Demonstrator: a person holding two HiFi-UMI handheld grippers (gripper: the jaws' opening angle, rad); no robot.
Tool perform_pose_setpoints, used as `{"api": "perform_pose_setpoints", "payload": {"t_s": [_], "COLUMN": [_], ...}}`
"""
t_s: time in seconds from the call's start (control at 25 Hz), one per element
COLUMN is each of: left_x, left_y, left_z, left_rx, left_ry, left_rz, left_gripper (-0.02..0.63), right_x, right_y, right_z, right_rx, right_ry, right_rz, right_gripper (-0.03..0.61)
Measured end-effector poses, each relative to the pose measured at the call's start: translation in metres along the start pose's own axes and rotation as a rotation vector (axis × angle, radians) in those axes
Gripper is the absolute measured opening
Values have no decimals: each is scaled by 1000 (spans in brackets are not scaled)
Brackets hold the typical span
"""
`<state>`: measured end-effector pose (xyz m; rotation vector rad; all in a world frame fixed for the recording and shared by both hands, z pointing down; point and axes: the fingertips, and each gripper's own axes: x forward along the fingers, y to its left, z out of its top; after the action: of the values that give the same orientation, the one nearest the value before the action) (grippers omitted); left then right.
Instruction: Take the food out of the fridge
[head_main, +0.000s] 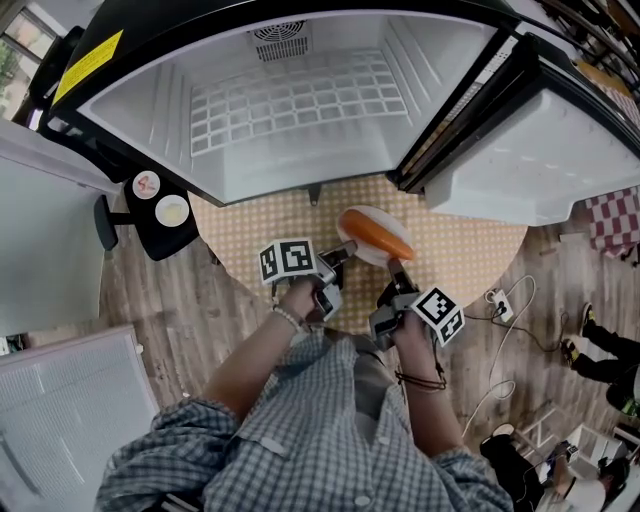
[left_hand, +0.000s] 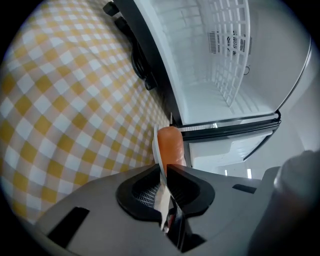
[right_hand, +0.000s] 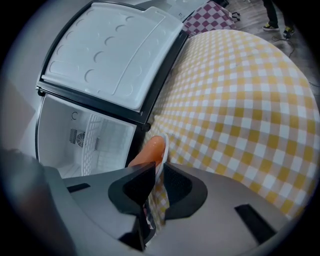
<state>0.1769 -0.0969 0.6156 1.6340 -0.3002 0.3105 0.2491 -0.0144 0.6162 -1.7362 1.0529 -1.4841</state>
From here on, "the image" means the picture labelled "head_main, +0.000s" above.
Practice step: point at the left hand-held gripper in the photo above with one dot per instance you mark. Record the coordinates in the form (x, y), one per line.
(290, 260)

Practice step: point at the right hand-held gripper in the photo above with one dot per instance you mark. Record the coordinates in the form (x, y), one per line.
(440, 315)

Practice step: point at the orange carrot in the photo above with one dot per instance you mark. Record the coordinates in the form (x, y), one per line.
(375, 235)

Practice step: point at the white oval plate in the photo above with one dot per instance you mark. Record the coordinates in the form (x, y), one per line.
(395, 227)

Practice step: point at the black mini fridge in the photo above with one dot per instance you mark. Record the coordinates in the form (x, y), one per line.
(300, 165)

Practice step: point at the person's right forearm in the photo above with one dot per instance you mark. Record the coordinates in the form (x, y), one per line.
(430, 415)

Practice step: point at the person's left forearm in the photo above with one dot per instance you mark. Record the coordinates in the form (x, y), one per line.
(250, 365)

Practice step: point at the small plate with pale food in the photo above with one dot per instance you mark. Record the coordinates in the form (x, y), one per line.
(172, 210)

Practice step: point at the person's left hand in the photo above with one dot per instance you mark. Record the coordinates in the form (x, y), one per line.
(297, 302)

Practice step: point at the person's right hand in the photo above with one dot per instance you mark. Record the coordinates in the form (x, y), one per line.
(415, 340)

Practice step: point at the white power strip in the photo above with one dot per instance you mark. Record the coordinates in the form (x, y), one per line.
(501, 305)

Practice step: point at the black office chair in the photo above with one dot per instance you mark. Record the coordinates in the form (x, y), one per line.
(165, 240)

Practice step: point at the person's checked shirt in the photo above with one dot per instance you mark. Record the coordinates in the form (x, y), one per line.
(310, 440)

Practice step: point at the small plate with red print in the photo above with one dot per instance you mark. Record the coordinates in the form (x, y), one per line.
(146, 185)

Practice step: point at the red checked cloth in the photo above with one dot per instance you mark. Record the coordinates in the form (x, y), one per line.
(615, 220)

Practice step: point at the white ribbed panel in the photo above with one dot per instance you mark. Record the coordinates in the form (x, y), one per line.
(65, 415)

